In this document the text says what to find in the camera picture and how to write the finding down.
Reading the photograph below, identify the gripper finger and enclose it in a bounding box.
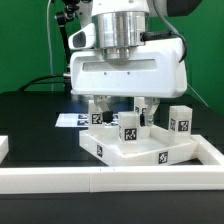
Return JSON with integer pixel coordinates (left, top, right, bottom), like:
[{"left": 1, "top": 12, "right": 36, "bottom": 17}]
[
  {"left": 94, "top": 96, "right": 113, "bottom": 122},
  {"left": 144, "top": 97, "right": 160, "bottom": 127}
]

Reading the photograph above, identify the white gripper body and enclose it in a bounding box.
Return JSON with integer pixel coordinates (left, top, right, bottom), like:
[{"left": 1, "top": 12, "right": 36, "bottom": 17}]
[{"left": 70, "top": 38, "right": 187, "bottom": 98}]

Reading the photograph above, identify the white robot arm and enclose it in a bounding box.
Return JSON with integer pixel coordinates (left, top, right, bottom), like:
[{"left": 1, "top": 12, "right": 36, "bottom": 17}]
[{"left": 62, "top": 0, "right": 202, "bottom": 126}]

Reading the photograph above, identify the white fiducial marker base sheet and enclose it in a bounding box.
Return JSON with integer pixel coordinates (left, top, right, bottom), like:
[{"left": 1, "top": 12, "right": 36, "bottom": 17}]
[{"left": 55, "top": 113, "right": 118, "bottom": 128}]

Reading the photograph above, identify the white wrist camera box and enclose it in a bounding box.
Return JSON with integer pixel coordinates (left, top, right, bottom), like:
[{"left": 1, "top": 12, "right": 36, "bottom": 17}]
[{"left": 68, "top": 23, "right": 96, "bottom": 50}]

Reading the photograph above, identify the black cable bundle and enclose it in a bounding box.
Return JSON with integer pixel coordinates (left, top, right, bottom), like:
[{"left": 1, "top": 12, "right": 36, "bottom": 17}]
[{"left": 17, "top": 74, "right": 73, "bottom": 93}]

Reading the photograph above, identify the white right fence rail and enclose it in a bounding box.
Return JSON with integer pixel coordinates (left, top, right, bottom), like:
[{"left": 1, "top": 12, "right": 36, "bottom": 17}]
[{"left": 191, "top": 135, "right": 224, "bottom": 166}]

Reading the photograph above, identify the white fence rail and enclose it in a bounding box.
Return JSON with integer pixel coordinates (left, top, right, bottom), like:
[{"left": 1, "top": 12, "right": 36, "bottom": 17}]
[
  {"left": 0, "top": 166, "right": 224, "bottom": 194},
  {"left": 0, "top": 136, "right": 9, "bottom": 164},
  {"left": 191, "top": 135, "right": 224, "bottom": 166}
]

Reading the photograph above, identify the white front fence rail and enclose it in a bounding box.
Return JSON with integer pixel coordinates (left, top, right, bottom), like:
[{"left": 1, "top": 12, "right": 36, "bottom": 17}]
[{"left": 0, "top": 166, "right": 224, "bottom": 194}]

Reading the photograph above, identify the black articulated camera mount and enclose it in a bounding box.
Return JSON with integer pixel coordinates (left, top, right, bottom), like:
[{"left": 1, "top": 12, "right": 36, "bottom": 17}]
[{"left": 55, "top": 0, "right": 92, "bottom": 67}]

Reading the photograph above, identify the white left fence rail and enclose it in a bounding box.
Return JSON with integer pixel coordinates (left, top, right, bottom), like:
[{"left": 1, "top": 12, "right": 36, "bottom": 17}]
[{"left": 0, "top": 136, "right": 9, "bottom": 164}]

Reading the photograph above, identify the white vertical cable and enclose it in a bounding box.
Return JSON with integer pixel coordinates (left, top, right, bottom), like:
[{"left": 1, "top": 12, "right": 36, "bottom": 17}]
[{"left": 46, "top": 0, "right": 55, "bottom": 92}]

